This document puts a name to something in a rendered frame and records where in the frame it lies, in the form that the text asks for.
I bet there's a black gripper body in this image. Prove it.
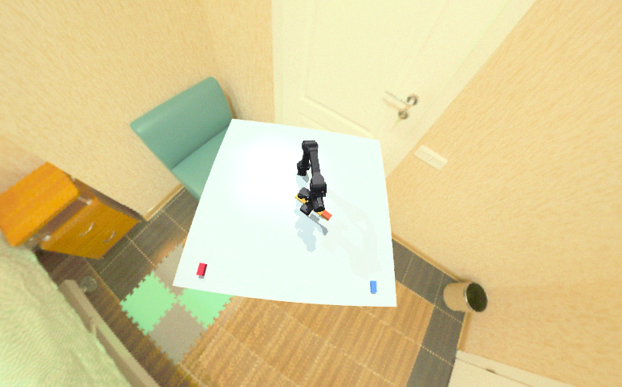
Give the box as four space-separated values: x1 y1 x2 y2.
299 194 313 216

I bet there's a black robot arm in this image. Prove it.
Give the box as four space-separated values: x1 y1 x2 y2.
296 141 327 212

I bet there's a small red block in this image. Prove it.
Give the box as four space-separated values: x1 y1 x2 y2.
196 263 207 276

